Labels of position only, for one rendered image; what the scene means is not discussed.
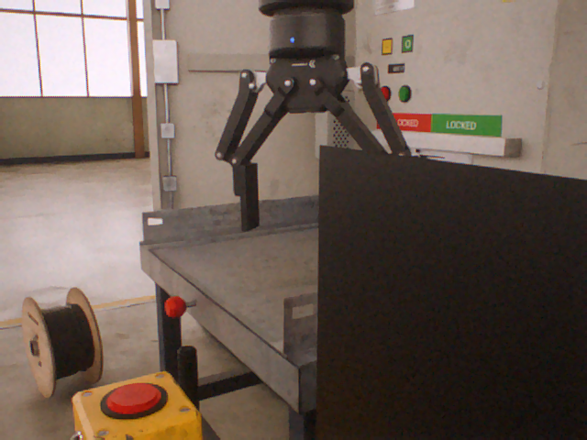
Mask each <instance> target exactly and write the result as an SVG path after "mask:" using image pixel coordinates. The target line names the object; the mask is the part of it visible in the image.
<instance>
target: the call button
mask: <svg viewBox="0 0 587 440"><path fill-rule="evenodd" d="M160 400H161V391H160V390H158V389H157V388H155V387H154V386H152V385H149V384H146V383H133V384H128V385H126V386H123V387H121V388H119V389H117V390H115V391H113V392H112V393H111V394H110V395H109V397H108V398H107V402H106V403H107V407H108V408H109V409H110V410H112V411H115V412H118V413H138V412H142V411H145V410H148V409H149V408H151V407H153V406H154V405H155V404H158V403H159V401H160Z"/></svg>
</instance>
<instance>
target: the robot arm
mask: <svg viewBox="0 0 587 440"><path fill-rule="evenodd" d="M353 8H354V0H258V10H259V11H260V12H261V13H262V14H263V15H265V16H268V17H271V18H270V21H268V37H269V57H270V67H269V70H268V71H267V72H257V71H249V70H243V71H241V73H240V75H239V91H238V96H237V99H236V102H235V103H234V104H233V107H232V109H231V112H230V115H229V117H228V120H227V123H226V127H225V129H224V132H223V134H222V137H221V139H220V141H218V145H217V147H216V152H215V157H216V160H220V161H221V160H223V161H224V162H226V163H228V164H230V165H231V167H232V172H233V192H234V194H235V196H236V197H240V206H241V230H242V231H244V232H249V231H250V230H251V229H255V228H257V226H259V225H260V208H259V181H258V163H251V162H250V160H251V159H252V157H254V156H255V155H256V153H257V152H258V150H259V149H260V147H261V146H262V145H263V142H264V141H265V140H266V138H267V137H268V136H269V135H270V134H271V132H272V131H273V130H274V128H276V125H277V124H278V123H279V121H280V120H281V119H282V118H283V117H284V116H286V115H287V114H288V113H290V114H304V113H307V112H308V113H312V114H313V113H325V112H327V111H329V112H330V114H331V115H333V116H334V117H336V118H337V119H338V120H339V122H340V123H341V124H342V125H343V127H344V128H345V129H346V130H347V131H348V133H349V134H350V135H351V136H352V137H353V138H354V139H355V140H356V141H357V144H358V145H359V146H360V148H361V149H362V150H366V151H374V152H381V153H388V152H387V150H386V149H384V148H383V147H382V145H381V144H380V143H379V141H378V139H377V138H376V137H375V136H374V135H373V134H372V132H370V130H369V129H368V128H367V127H365V124H364V123H363V122H362V121H361V119H360V118H359V117H358V116H357V114H356V113H355V112H354V111H353V109H351V106H350V104H349V103H348V102H347V100H346V99H345V98H344V97H343V95H342V92H343V91H344V89H345V87H346V85H347V84H348V82H349V79H351V80H352V81H354V82H355V83H356V85H357V86H358V88H359V89H362V91H363V94H364V96H365V98H366V100H367V103H368V105H369V107H370V108H371V110H372V112H373V114H374V116H375V118H376V120H377V123H378V126H379V128H380V130H381V131H382V134H383V136H384V138H386V140H387V144H388V146H389V148H390V150H391V152H392V153H390V154H396V155H405V156H412V153H411V150H410V148H409V147H408V145H407V143H406V140H405V138H404V137H403V135H402V132H401V130H400V128H399V126H398V125H397V122H396V120H395V118H394V115H393V112H392V110H391V108H390V106H389V104H388V102H386V100H385V98H384V95H383V93H382V90H381V88H380V79H379V70H378V67H377V65H375V64H373V63H368V62H364V63H362V64H361V66H356V68H351V67H350V69H348V66H347V63H346V59H345V58H346V20H345V19H344V18H343V16H342V15H344V14H347V13H348V12H350V11H351V10H352V9H353ZM265 83H266V84H267V85H269V87H270V89H271V91H272V93H273V94H274V96H273V97H272V98H271V100H270V101H269V102H268V103H267V104H266V105H265V108H264V112H263V113H262V115H261V116H260V118H259V119H258V121H257V122H256V124H255V125H254V127H253V128H252V129H251V130H250V132H249V133H248V134H247V135H246V137H245V138H244V139H243V141H242V142H241V145H240V146H239V144H240V140H241V139H242V136H243V134H244V131H245V129H246V126H247V123H248V121H249V117H250V115H251V112H253V110H254V106H255V104H256V102H257V100H258V96H259V93H260V92H262V90H263V86H264V84H265ZM238 146H239V147H238Z"/></svg>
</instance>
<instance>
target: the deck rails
mask: <svg viewBox="0 0 587 440"><path fill-rule="evenodd" d="M259 208H260V225H259V226H257V228H255V229H251V230H250V231H249V232H244V231H242V230H241V206H240V203H223V204H213V205H203V206H194V207H184V208H173V209H163V211H154V212H144V213H141V215H142V231H143V247H144V248H146V249H147V250H154V249H162V248H176V247H182V246H190V244H197V243H204V242H212V241H218V240H226V239H233V238H241V237H254V236H261V235H268V234H276V233H283V232H291V231H297V230H306V229H312V228H319V194H311V196H301V197H291V198H281V199H271V200H261V201H259ZM155 217H161V224H153V225H148V218H155ZM309 303H312V304H313V314H309V315H305V316H300V317H295V318H293V307H295V306H300V305H305V304H309ZM316 330H317V290H316V291H308V292H303V294H297V295H293V296H288V297H282V339H278V340H274V341H271V342H270V345H271V347H273V348H274V349H275V350H277V351H278V352H279V353H280V354H282V355H283V356H284V357H285V358H290V357H294V356H297V355H301V354H305V353H309V352H312V351H316Z"/></svg>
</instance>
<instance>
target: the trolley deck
mask: <svg viewBox="0 0 587 440"><path fill-rule="evenodd" d="M318 247H319V228H312V229H306V230H297V231H291V232H283V233H276V234H268V235H261V236H248V237H241V238H233V239H226V240H218V241H212V242H204V243H197V244H190V246H182V247H169V248H162V249H154V250H147V249H146V248H144V247H143V240H140V241H139V250H140V266H141V270H143V271H144V272H145V273H146V274H147V275H149V276H150V277H151V278H152V280H153V281H154V282H156V283H157V284H158V285H159V286H160V287H161V288H162V289H163V290H164V291H165V292H167V293H169V294H170V296H172V297H176V295H178V297H180V298H182V299H183V300H185V301H186V302H190V301H195V303H196V306H193V307H188V308H187V310H186V311H187V312H188V313H189V314H190V315H191V316H192V317H193V318H194V319H195V320H196V321H197V322H198V323H199V324H200V325H202V326H203V327H204V328H205V329H207V330H208V332H209V333H210V334H211V335H212V336H213V337H214V338H215V339H216V340H217V341H219V342H221V343H222V344H223V345H224V346H225V347H226V348H227V350H228V351H229V352H230V353H231V354H233V355H234V356H236V357H237V358H238V359H239V360H240V361H241V362H242V363H243V364H244V365H246V367H247V368H248V369H249V370H250V371H252V372H253V373H254V374H255V375H256V376H257V377H258V378H260V379H261V380H262V381H263V382H264V383H265V385H266V386H267V387H269V388H270V389H271V390H273V391H274V392H275V393H276V394H277V395H278V396H279V397H280V398H281V399H282V400H283V401H286V402H287V403H288V405H289V406H290V407H291V408H292V409H293V410H294V411H295V412H296V413H298V414H303V413H308V412H311V411H313V410H316V351H312V352H309V353H305V354H301V355H297V356H294V357H284V356H283V355H282V354H280V353H279V352H278V351H277V350H275V349H274V348H273V347H271V345H270V342H271V341H274V340H278V339H282V297H288V296H293V295H297V294H303V292H311V291H316V290H317V250H318ZM309 314H313V304H312V303H309V304H305V305H300V306H295V307H293V318H295V317H300V316H305V315H309Z"/></svg>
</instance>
